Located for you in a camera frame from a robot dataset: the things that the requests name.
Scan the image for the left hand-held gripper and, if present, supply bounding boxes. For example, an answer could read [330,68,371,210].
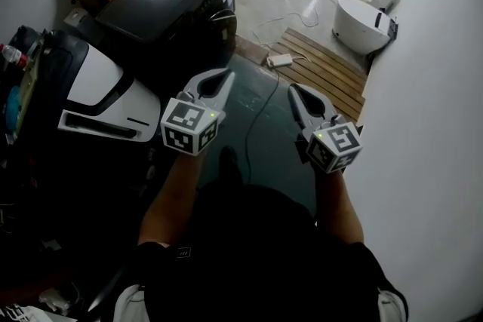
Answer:
[160,67,235,156]

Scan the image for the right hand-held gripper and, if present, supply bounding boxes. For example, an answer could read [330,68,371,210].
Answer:
[288,83,364,174]

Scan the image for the person's left forearm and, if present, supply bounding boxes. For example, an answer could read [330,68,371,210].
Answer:
[137,149,212,248]

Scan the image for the person's right forearm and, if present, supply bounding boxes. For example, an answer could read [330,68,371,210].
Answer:
[312,165,365,244]

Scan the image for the wooden slat mat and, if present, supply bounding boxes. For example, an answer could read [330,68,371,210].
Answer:
[263,27,369,121]

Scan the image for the brown wooden board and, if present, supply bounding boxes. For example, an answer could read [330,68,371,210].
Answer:
[233,34,269,67]

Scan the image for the white power adapter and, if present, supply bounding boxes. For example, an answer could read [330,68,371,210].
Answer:
[266,53,294,68]

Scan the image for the person's black shoe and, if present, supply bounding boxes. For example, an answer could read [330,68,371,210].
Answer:
[218,145,245,186]

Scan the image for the black washing machine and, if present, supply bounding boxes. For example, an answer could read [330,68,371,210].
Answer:
[94,0,238,87]

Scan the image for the white and black rounded appliance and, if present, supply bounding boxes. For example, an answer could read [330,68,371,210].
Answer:
[45,29,163,145]

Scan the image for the grey plastic box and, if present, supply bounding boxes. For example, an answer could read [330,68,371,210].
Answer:
[63,7,95,31]

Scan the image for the person's black shirt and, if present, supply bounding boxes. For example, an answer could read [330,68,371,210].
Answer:
[112,182,408,322]

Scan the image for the blue plastic bag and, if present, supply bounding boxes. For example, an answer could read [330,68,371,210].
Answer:
[5,84,23,125]

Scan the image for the clear bottle with red label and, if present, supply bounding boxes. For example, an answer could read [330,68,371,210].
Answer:
[0,43,29,69]

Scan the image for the black cable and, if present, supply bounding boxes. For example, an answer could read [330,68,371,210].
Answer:
[244,66,281,186]

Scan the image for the white cable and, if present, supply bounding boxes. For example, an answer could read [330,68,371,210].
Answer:
[251,0,340,61]

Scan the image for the beige plastic frame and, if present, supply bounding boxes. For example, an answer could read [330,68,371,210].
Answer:
[11,29,52,140]

